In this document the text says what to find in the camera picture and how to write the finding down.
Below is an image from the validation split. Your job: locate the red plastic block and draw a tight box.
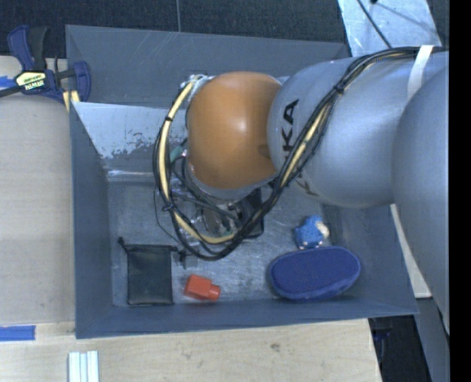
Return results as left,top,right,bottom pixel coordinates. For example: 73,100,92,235
183,274,222,303

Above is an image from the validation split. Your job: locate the dark blue oval pad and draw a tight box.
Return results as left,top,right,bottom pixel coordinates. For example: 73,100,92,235
266,245,362,303

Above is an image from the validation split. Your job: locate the pale wood flat board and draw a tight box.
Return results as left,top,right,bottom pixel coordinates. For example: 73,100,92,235
0,92,77,326

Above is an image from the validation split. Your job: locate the black drawstring pouch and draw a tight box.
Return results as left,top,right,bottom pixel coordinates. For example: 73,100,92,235
117,236,180,307

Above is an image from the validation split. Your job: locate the blue toy animal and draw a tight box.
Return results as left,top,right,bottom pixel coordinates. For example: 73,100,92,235
293,213,331,251

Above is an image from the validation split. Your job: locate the grey metal bin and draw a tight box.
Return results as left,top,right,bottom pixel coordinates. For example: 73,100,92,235
64,24,420,340

